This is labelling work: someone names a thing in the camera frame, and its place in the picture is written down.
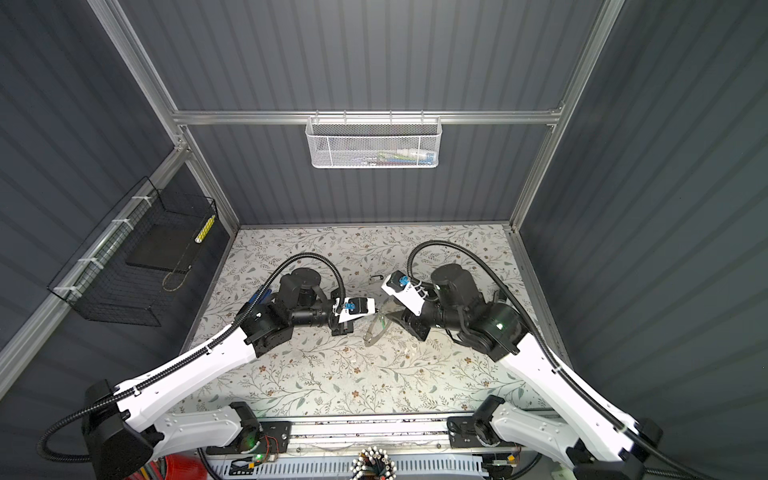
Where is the black wire basket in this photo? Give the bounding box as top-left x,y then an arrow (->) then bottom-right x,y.
48,177 -> 218,327

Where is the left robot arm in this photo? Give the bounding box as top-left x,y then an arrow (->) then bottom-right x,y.
36,252 -> 376,479

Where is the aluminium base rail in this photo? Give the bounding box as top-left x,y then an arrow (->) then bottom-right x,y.
260,404 -> 579,461

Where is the white wire basket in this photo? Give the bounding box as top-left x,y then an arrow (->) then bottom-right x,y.
305,118 -> 443,169

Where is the red pencil cup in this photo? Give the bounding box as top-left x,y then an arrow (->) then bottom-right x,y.
143,454 -> 208,480

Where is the blue stapler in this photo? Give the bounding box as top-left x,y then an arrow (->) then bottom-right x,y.
247,288 -> 272,305

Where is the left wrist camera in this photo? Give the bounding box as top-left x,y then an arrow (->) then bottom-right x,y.
338,297 -> 376,324

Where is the bundle of markers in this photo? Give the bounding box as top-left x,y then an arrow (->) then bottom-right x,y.
349,446 -> 397,480

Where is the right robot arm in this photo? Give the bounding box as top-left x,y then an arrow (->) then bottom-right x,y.
382,240 -> 705,479

